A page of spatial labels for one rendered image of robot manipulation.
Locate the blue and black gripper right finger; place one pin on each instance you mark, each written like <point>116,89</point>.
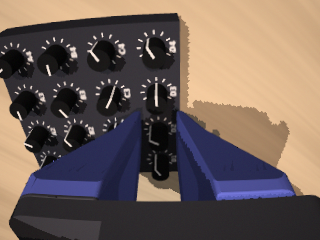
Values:
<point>222,170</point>

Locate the black knob box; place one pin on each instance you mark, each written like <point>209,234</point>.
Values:
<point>145,54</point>

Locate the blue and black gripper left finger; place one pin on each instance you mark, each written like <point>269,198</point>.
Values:
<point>97,169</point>

